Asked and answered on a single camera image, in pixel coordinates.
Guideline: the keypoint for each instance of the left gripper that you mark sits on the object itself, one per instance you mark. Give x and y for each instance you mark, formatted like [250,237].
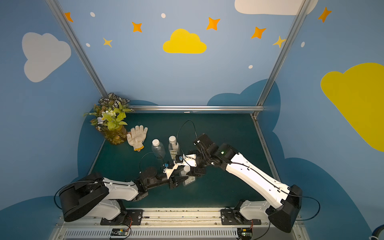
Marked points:
[174,182]

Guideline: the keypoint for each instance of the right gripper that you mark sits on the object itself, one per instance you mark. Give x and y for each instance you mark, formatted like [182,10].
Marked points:
[193,169]

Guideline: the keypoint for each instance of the square clear plastic bottle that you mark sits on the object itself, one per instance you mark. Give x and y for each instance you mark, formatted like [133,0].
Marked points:
[189,180]

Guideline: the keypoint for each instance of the round clear plastic bottle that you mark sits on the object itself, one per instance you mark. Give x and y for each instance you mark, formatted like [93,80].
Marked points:
[159,151]

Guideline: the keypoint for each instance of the tall clear labelled bottle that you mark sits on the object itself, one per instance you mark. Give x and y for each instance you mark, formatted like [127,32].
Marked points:
[174,150]

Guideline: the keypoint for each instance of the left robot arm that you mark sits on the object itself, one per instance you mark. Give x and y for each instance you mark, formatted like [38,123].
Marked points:
[96,196]

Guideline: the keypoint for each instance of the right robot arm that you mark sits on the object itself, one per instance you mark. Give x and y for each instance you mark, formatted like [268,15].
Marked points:
[285,202]

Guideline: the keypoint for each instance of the white knitted work glove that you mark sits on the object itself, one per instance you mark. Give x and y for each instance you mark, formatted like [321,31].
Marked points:
[136,136]

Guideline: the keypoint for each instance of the right circuit board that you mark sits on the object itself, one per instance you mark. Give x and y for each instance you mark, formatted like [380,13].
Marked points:
[244,234]

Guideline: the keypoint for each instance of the circuit board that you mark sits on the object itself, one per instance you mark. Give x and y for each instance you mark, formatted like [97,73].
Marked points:
[244,234]
[119,233]

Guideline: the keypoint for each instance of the left circuit board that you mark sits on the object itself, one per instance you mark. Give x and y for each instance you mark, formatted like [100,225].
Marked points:
[119,233]

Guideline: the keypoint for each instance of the artificial potted plant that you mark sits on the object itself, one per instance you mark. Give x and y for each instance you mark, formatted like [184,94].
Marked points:
[110,114]

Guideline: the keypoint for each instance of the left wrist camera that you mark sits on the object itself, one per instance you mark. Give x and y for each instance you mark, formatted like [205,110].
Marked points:
[169,169]

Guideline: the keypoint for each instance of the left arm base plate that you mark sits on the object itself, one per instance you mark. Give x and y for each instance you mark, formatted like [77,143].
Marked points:
[127,217]

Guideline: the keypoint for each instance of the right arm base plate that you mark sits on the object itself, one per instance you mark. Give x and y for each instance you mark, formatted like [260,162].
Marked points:
[234,217]

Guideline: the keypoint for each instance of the right side table rail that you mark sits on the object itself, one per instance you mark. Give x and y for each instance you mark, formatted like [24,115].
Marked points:
[265,147]

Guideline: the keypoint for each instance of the table rail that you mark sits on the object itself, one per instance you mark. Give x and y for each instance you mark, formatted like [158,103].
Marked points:
[96,158]
[265,147]

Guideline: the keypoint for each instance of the aluminium back rail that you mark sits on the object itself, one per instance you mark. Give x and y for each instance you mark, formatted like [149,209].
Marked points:
[198,108]

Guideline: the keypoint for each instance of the left side table rail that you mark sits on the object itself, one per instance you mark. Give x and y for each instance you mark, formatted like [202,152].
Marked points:
[96,158]

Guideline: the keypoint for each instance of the right aluminium frame post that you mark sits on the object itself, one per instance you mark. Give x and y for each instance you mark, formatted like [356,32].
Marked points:
[291,36]

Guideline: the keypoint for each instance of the aluminium frame post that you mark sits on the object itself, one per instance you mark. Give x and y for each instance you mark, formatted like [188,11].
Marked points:
[65,24]
[291,36]

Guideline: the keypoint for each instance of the left aluminium frame post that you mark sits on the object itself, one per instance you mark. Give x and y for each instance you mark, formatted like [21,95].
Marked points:
[65,24]

